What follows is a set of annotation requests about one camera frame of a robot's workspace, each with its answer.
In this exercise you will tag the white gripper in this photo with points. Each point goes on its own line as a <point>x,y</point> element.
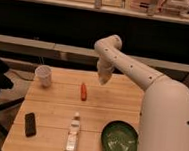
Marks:
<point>104,73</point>

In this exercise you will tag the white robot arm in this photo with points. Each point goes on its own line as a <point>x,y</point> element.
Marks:
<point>164,118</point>

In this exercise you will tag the orange carrot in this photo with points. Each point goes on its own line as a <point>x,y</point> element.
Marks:
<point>83,92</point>

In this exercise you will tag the green bowl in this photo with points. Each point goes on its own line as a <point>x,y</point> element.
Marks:
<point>119,136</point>

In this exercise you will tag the clear plastic bottle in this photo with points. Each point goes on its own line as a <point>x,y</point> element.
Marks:
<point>73,133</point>

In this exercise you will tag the wooden shelf bench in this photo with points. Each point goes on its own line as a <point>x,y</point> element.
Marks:
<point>72,53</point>

